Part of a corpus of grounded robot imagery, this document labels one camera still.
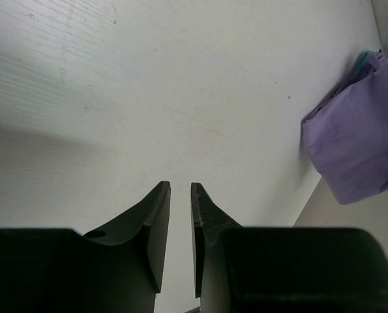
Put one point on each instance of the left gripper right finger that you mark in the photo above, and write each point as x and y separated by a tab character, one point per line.
250	269

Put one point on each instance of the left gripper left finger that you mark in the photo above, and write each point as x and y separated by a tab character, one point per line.
116	267

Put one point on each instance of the purple t shirt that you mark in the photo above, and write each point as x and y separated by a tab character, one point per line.
346	136

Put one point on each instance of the folded teal t shirt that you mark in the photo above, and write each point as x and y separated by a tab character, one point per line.
363	66

